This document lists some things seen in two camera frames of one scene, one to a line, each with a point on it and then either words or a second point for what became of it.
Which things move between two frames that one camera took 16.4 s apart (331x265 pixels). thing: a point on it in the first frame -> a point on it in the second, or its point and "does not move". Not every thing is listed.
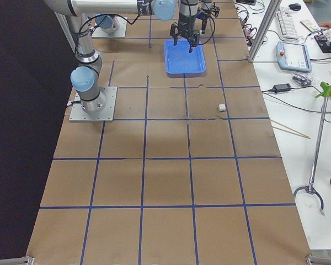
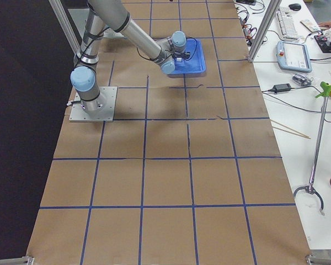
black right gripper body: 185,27 -> 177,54
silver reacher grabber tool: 326,91 does not move
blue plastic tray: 180,63 does not move
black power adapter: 283,87 does not move
